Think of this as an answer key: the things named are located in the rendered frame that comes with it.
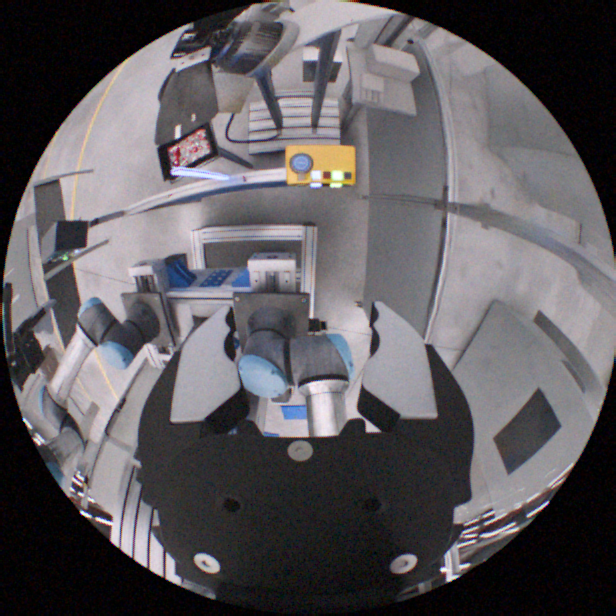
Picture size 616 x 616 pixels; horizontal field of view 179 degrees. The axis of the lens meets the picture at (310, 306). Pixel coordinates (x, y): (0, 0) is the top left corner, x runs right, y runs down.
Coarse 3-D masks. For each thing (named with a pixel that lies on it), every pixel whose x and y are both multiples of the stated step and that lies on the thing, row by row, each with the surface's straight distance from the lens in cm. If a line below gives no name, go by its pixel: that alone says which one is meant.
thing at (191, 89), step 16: (208, 64) 60; (176, 80) 63; (192, 80) 59; (208, 80) 56; (176, 96) 59; (192, 96) 55; (208, 96) 52; (160, 112) 63; (176, 112) 57; (192, 112) 53; (208, 112) 49; (160, 128) 61; (192, 128) 51; (160, 144) 61
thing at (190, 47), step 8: (184, 32) 68; (192, 32) 68; (216, 32) 71; (224, 32) 67; (184, 40) 66; (200, 40) 67; (208, 40) 68; (216, 40) 68; (224, 40) 66; (176, 48) 66; (184, 48) 67; (192, 48) 67; (200, 48) 67; (216, 48) 66; (176, 56) 69
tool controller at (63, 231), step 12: (60, 228) 92; (72, 228) 94; (84, 228) 98; (48, 240) 100; (60, 240) 91; (72, 240) 94; (84, 240) 97; (48, 252) 98; (60, 252) 93; (48, 264) 111
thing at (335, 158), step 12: (288, 156) 53; (312, 156) 53; (324, 156) 53; (336, 156) 54; (348, 156) 54; (288, 168) 53; (312, 168) 53; (324, 168) 53; (336, 168) 53; (348, 168) 54; (288, 180) 52; (312, 180) 52; (324, 180) 53; (336, 180) 53; (348, 180) 53
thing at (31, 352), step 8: (24, 320) 52; (16, 336) 47; (24, 336) 47; (32, 336) 48; (16, 344) 49; (24, 344) 47; (32, 344) 48; (16, 352) 49; (24, 352) 47; (32, 352) 48; (40, 352) 48; (8, 360) 49; (16, 360) 49; (24, 360) 50; (32, 360) 48; (40, 360) 49; (16, 368) 50; (24, 368) 49; (32, 368) 48; (16, 376) 49; (24, 376) 51; (16, 384) 50
